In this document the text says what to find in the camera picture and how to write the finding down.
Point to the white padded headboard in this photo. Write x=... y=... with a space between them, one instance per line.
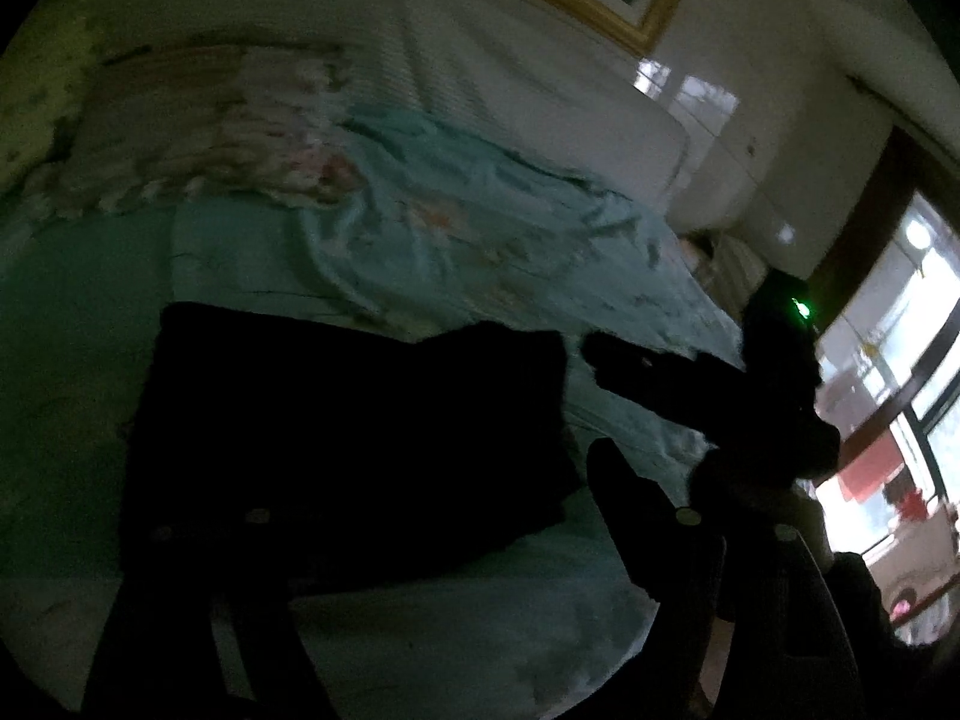
x=465 y=67

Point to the pale striped pillow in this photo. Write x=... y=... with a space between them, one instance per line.
x=727 y=262

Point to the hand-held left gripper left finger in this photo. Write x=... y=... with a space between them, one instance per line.
x=187 y=615

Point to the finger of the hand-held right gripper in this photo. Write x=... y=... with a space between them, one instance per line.
x=675 y=401
x=660 y=360

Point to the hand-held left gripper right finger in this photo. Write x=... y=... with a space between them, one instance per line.
x=616 y=489

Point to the window with wooden frame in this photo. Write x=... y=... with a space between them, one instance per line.
x=900 y=390

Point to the yellow floral pillow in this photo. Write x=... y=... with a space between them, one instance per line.
x=37 y=75

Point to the black pants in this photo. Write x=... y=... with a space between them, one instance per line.
x=345 y=435

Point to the white ruffled floral pillow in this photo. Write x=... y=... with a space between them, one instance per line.
x=202 y=127

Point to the teal floral bed blanket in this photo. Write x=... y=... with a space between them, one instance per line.
x=480 y=240

